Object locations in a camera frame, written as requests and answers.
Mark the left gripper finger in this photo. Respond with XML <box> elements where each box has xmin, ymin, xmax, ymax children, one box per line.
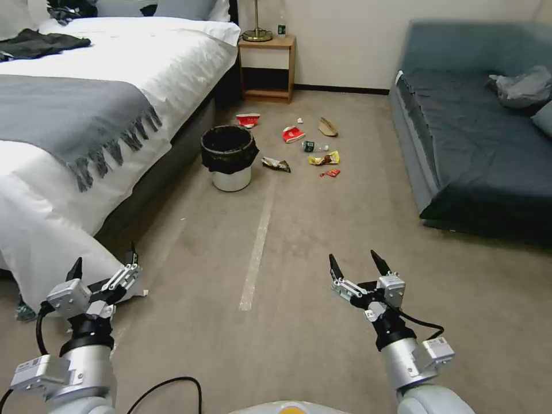
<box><xmin>64</xmin><ymin>257</ymin><xmax>83</xmax><ymax>284</ymax></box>
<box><xmin>101</xmin><ymin>241</ymin><xmax>142</xmax><ymax>299</ymax></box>

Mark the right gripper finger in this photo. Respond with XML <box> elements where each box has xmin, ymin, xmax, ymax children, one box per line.
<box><xmin>370</xmin><ymin>250</ymin><xmax>400</xmax><ymax>280</ymax></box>
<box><xmin>328</xmin><ymin>254</ymin><xmax>369</xmax><ymax>304</ymax></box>

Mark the white round trash can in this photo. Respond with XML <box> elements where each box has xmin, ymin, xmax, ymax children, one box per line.
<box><xmin>200</xmin><ymin>125</ymin><xmax>260</xmax><ymax>192</ymax></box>

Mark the black trash bag liner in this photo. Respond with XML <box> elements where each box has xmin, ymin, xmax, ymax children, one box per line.
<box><xmin>200</xmin><ymin>125</ymin><xmax>260</xmax><ymax>175</ymax></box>

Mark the yellow snack wrapper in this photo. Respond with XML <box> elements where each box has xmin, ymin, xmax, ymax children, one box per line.
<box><xmin>308</xmin><ymin>149</ymin><xmax>342</xmax><ymax>167</ymax></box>

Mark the white robot front shell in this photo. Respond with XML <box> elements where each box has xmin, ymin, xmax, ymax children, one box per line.
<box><xmin>235</xmin><ymin>400</ymin><xmax>342</xmax><ymax>414</ymax></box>

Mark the brown snack wrapper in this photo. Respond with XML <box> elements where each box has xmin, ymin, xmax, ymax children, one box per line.
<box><xmin>260</xmin><ymin>156</ymin><xmax>292</xmax><ymax>174</ymax></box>

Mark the brown cardboard piece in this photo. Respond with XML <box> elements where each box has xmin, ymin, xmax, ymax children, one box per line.
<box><xmin>317</xmin><ymin>117</ymin><xmax>339</xmax><ymax>139</ymax></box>

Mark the grey fringed throw blanket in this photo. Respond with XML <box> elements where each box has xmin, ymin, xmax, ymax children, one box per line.
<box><xmin>0</xmin><ymin>74</ymin><xmax>164</xmax><ymax>193</ymax></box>

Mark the dark blue sofa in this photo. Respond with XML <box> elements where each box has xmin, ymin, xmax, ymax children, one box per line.
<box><xmin>388</xmin><ymin>18</ymin><xmax>552</xmax><ymax>250</ymax></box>

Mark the red white paper cup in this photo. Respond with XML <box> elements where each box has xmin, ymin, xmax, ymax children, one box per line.
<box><xmin>236</xmin><ymin>112</ymin><xmax>263</xmax><ymax>130</ymax></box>

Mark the bed with white sheets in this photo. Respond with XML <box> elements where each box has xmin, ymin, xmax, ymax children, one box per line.
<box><xmin>0</xmin><ymin>0</ymin><xmax>242</xmax><ymax>321</ymax></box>

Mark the blue sofa pillow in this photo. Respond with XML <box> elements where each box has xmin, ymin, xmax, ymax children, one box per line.
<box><xmin>531</xmin><ymin>99</ymin><xmax>552</xmax><ymax>140</ymax></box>

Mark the grey crumpled cloth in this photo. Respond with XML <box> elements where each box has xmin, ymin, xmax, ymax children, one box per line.
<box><xmin>487</xmin><ymin>65</ymin><xmax>552</xmax><ymax>109</ymax></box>

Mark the dark flat garment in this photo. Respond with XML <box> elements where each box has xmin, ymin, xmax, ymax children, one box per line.
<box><xmin>0</xmin><ymin>28</ymin><xmax>92</xmax><ymax>62</ymax></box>

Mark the wooden white nightstand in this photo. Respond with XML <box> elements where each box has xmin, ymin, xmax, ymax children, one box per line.
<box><xmin>237</xmin><ymin>34</ymin><xmax>297</xmax><ymax>105</ymax></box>

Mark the dark crumpled garment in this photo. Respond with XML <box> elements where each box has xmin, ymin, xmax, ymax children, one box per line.
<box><xmin>45</xmin><ymin>0</ymin><xmax>101</xmax><ymax>26</ymax></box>

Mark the brass lamp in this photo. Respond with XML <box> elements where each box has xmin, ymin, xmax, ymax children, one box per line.
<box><xmin>241</xmin><ymin>0</ymin><xmax>274</xmax><ymax>43</ymax></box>

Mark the white bed pillow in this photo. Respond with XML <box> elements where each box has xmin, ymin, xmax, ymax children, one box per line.
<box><xmin>95</xmin><ymin>0</ymin><xmax>232</xmax><ymax>23</ymax></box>

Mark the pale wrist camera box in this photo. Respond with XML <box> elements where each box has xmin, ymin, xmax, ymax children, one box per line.
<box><xmin>377</xmin><ymin>274</ymin><xmax>407</xmax><ymax>309</ymax></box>
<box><xmin>46</xmin><ymin>278</ymin><xmax>93</xmax><ymax>319</ymax></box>

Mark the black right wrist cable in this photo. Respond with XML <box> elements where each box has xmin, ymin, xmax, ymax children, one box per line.
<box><xmin>385</xmin><ymin>301</ymin><xmax>446</xmax><ymax>346</ymax></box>

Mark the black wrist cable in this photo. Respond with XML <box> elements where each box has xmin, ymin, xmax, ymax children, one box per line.
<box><xmin>385</xmin><ymin>301</ymin><xmax>446</xmax><ymax>346</ymax></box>
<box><xmin>36</xmin><ymin>303</ymin><xmax>58</xmax><ymax>355</ymax></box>

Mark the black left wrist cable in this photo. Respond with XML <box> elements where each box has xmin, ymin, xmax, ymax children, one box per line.
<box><xmin>36</xmin><ymin>303</ymin><xmax>58</xmax><ymax>355</ymax></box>

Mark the long black loose cable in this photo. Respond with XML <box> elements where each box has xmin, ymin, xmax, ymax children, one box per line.
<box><xmin>124</xmin><ymin>377</ymin><xmax>204</xmax><ymax>414</ymax></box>

